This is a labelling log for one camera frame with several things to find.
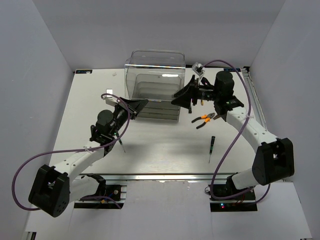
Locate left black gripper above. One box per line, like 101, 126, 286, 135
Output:
109, 97, 148, 137

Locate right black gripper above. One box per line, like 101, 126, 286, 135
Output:
171, 75, 221, 109

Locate clear hinged cabinet lid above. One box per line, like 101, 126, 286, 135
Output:
124, 49, 187, 101

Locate clear plastic drawer cabinet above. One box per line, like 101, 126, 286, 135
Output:
124, 49, 187, 125

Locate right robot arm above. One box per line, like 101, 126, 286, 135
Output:
171, 71, 295, 200

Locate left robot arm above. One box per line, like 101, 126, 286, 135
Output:
28, 97, 149, 218

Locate right blue label sticker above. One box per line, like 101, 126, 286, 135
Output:
223, 67, 242, 73

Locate blue label sticker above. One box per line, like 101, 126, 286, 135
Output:
223, 67, 242, 73
75, 69, 93, 74

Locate left blue label sticker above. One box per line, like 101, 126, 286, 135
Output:
75, 69, 93, 74

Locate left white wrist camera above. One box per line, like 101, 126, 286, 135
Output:
100, 88, 120, 107

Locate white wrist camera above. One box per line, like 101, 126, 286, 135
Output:
100, 88, 120, 107
191, 62, 205, 78

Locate orange handled pliers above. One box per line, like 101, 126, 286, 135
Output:
191, 112, 216, 130

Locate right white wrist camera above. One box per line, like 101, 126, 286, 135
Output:
191, 62, 205, 78

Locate yellow handled small pliers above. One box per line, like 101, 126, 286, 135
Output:
213, 115, 226, 121

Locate right aluminium rail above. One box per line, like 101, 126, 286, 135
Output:
241, 66, 267, 129

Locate aluminium rail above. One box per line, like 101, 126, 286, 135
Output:
79, 172, 241, 182
241, 66, 267, 129

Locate front aluminium rail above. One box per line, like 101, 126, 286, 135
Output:
79, 172, 241, 182

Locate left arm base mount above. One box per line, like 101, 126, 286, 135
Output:
74, 184, 127, 210

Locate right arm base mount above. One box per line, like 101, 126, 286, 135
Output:
209, 190, 258, 213

